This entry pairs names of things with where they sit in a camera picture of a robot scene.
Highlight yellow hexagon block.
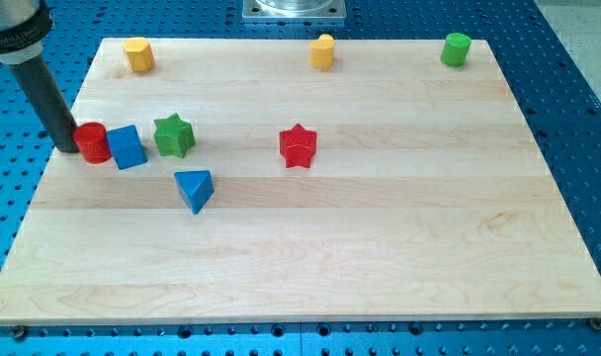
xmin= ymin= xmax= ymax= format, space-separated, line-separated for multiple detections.
xmin=123 ymin=37 xmax=155 ymax=72

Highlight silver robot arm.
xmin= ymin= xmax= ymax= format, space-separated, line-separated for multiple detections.
xmin=0 ymin=0 xmax=79 ymax=153

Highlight green cylinder block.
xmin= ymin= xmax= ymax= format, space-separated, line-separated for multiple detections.
xmin=440 ymin=33 xmax=472 ymax=67

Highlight red cylinder block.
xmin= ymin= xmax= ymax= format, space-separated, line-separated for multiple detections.
xmin=73 ymin=122 xmax=112 ymax=164

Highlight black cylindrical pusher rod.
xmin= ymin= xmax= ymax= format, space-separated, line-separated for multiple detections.
xmin=10 ymin=54 xmax=79 ymax=153

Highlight light wooden board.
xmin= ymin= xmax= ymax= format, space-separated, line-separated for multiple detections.
xmin=0 ymin=38 xmax=601 ymax=326

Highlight green star block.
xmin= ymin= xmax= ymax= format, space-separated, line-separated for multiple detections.
xmin=153 ymin=113 xmax=196 ymax=158

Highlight blue cube block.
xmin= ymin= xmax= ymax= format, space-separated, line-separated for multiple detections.
xmin=107 ymin=125 xmax=147 ymax=170

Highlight left front board screw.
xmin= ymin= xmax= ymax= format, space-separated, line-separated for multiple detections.
xmin=9 ymin=325 xmax=27 ymax=340

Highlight yellow heart block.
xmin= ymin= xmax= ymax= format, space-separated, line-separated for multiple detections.
xmin=308 ymin=34 xmax=335 ymax=69

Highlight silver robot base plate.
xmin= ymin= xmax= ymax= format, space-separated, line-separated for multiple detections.
xmin=242 ymin=0 xmax=347 ymax=21

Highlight red star block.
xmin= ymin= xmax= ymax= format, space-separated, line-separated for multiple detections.
xmin=279 ymin=124 xmax=317 ymax=168

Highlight board screw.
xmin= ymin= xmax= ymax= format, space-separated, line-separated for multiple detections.
xmin=9 ymin=325 xmax=27 ymax=340
xmin=588 ymin=317 xmax=601 ymax=331

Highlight blue triangular prism block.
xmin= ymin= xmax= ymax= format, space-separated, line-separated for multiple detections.
xmin=174 ymin=170 xmax=215 ymax=215

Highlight right front board screw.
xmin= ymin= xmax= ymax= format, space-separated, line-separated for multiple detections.
xmin=588 ymin=317 xmax=601 ymax=331

